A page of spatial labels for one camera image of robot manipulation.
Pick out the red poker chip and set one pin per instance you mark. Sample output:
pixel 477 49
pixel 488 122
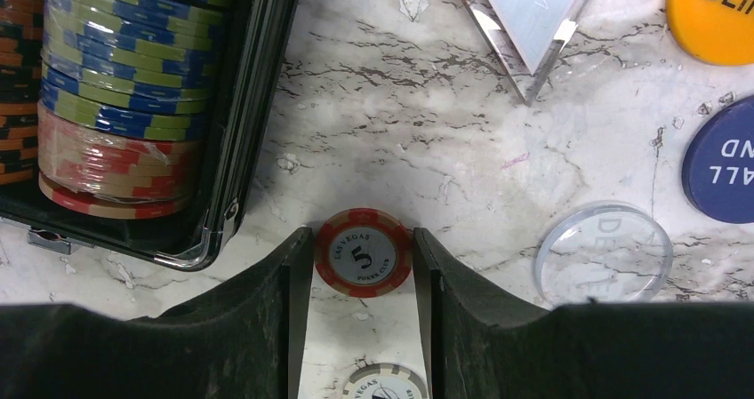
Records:
pixel 363 252

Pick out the clear plastic triangle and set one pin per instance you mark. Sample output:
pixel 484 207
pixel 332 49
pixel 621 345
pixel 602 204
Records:
pixel 527 37

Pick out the orange black chip stack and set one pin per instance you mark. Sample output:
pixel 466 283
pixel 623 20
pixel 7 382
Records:
pixel 21 69

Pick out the black poker case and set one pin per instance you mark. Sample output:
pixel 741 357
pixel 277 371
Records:
pixel 190 239

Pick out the white poker chip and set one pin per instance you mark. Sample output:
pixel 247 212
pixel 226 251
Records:
pixel 385 380

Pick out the blue dealer button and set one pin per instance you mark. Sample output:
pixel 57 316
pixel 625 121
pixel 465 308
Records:
pixel 717 170

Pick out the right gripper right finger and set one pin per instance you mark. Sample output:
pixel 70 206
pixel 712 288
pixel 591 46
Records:
pixel 480 341

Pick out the clear dealer button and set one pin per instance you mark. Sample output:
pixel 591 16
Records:
pixel 604 252

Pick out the purple green chip stack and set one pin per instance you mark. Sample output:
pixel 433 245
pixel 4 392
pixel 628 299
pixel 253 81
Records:
pixel 126 101

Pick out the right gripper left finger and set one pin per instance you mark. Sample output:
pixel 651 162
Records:
pixel 243 338

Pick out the orange dealer button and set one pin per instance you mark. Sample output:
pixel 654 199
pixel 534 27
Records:
pixel 718 32

